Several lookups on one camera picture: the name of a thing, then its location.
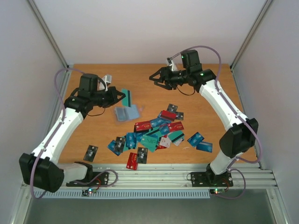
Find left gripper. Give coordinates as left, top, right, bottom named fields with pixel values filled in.
left=91, top=86, right=126, bottom=108

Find teal card magnetic stripe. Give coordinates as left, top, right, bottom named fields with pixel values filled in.
left=121, top=89, right=132, bottom=107

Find blue VIP card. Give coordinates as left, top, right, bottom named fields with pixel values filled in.
left=115, top=107, right=127, bottom=121

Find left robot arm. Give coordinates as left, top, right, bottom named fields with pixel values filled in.
left=19, top=73, right=126, bottom=193

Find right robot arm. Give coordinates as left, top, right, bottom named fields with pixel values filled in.
left=149, top=49, right=258, bottom=187

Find red VIP card upper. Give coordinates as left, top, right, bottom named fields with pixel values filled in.
left=134, top=121, right=152, bottom=133

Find red vip card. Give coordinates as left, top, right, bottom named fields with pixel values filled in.
left=134, top=121, right=152, bottom=133
left=167, top=121, right=184, bottom=132

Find red card upper right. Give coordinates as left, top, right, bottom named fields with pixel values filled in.
left=160, top=110, right=176, bottom=121

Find black VIP card left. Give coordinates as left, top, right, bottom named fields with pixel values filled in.
left=114, top=137, right=125, bottom=153

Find blue card left bottom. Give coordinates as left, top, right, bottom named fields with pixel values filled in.
left=107, top=140, right=121, bottom=156

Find red VIP card centre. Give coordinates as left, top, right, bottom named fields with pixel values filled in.
left=167, top=121, right=184, bottom=132

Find teal VIP card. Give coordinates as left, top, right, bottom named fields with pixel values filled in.
left=140, top=135, right=158, bottom=152

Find black card lone left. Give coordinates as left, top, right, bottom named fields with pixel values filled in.
left=83, top=145, right=98, bottom=162

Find white card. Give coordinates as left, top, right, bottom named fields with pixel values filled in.
left=159, top=137, right=171, bottom=148

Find red card bottom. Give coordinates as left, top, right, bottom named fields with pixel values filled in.
left=126, top=153, right=138, bottom=170

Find blue card far right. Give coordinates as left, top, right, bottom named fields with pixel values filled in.
left=196, top=141, right=213, bottom=153

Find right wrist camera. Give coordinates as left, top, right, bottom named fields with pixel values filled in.
left=166, top=57, right=178, bottom=71

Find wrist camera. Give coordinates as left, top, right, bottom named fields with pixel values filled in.
left=166, top=57, right=178, bottom=71
left=103, top=74, right=112, bottom=91

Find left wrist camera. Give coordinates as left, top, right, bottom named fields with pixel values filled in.
left=103, top=74, right=112, bottom=91

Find left base plate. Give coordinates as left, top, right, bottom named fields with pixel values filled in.
left=66, top=172, right=109, bottom=187

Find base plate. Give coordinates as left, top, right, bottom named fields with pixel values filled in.
left=66, top=172, right=109, bottom=187
left=191, top=171, right=234, bottom=188

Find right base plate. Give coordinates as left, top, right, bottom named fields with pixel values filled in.
left=191, top=171, right=234, bottom=188

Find blue slotted cable duct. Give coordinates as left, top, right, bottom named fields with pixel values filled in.
left=43, top=189, right=210, bottom=199

